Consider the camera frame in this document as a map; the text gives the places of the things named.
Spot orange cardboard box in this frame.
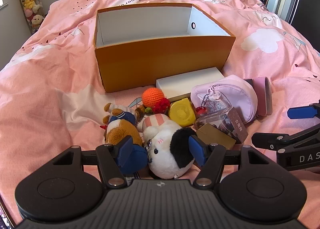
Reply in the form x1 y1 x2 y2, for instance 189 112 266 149
94 2 236 94

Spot pink round case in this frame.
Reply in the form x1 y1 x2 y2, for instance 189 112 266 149
252 77 273 116

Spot blue plush charm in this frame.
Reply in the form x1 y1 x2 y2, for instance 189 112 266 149
117 144 149 173

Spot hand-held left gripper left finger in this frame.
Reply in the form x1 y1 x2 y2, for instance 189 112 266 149
51 135 134 189

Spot pink zip pouch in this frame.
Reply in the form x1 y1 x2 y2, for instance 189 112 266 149
190 75 258 125

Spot white black plush toy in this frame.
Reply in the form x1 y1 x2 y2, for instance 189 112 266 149
142 114 198 179

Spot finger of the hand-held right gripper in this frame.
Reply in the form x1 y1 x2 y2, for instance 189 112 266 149
287 103 320 120
251 123 320 151

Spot gold box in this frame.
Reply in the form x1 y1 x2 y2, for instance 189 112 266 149
196 123 237 150

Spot orange crochet ball charm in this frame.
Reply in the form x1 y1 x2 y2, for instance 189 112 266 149
129 87 171 115

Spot yellow plastic container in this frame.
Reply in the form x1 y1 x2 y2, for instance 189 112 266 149
168 98 196 128

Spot brown dog plush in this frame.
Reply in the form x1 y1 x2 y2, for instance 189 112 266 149
100 103 145 147

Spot brown card pack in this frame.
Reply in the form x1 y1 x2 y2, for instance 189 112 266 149
194 106 249 144

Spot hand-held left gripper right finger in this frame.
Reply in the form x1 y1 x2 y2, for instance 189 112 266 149
189 135 275 187

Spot white box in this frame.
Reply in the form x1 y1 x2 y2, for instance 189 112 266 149
156 67 225 101

